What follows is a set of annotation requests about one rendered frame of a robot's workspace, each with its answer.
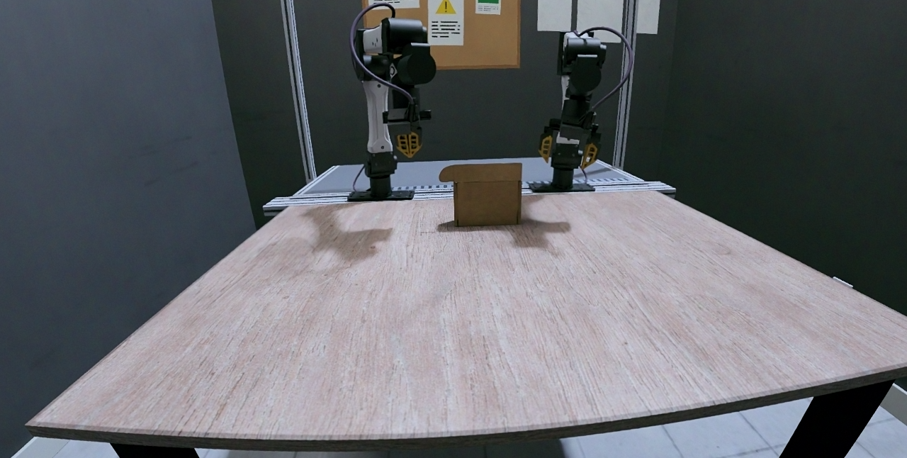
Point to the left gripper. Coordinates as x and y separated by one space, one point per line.
574 108

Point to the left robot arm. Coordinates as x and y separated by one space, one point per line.
585 78

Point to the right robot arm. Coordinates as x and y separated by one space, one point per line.
416 66

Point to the grey aluminium crossbar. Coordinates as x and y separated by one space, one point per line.
277 205

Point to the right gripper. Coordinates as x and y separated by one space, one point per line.
401 101

